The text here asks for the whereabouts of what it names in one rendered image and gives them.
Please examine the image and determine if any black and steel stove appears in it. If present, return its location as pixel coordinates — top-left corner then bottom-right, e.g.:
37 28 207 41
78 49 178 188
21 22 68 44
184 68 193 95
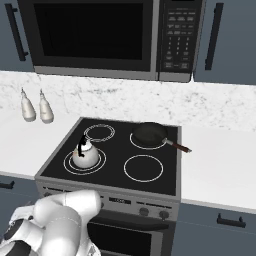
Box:
34 116 183 256

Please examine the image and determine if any black drawer handle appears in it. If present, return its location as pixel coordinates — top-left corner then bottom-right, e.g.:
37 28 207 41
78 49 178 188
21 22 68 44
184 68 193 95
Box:
216 213 247 230
0 180 16 191

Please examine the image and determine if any silver kettle with black handle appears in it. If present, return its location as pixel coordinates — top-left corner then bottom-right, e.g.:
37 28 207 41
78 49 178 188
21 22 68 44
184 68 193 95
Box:
72 134 100 169

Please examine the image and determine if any black bar cupboard handle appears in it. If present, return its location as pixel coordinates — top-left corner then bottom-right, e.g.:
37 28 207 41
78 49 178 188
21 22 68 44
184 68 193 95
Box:
204 2 225 71
4 2 30 63

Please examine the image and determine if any oven door with dark window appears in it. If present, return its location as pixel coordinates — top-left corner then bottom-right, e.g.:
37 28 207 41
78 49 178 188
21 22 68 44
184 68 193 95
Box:
86 213 176 256

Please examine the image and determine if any white bottle with thin neck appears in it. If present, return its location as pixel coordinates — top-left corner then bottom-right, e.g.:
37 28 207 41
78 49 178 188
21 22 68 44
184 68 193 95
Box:
38 88 55 125
20 87 37 123

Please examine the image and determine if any dark oven door handle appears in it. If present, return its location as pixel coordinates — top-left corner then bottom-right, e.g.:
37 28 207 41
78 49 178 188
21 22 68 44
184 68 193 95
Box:
95 213 170 232

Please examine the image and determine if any black microwave door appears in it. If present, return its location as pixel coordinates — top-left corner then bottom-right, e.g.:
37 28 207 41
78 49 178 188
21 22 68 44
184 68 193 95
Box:
17 0 160 82

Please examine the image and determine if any grey-blue drawer front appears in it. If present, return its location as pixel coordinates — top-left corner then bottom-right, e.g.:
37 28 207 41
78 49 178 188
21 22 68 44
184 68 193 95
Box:
170 202 256 256
0 174 40 236

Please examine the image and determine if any black frying pan, brown handle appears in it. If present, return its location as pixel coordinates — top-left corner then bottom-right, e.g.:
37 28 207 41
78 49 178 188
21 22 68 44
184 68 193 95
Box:
131 121 193 154

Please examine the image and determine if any grey-blue wall cupboard door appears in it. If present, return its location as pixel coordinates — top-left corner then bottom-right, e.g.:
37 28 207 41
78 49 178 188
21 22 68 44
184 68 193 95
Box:
192 0 256 86
0 0 35 73

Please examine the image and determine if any black and steel microwave oven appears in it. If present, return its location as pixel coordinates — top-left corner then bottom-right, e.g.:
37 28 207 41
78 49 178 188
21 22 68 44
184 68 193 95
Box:
17 0 205 84

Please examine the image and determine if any dark round stove knob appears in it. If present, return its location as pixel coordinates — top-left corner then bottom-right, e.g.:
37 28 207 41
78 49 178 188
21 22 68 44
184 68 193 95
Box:
158 209 170 221
138 206 150 218

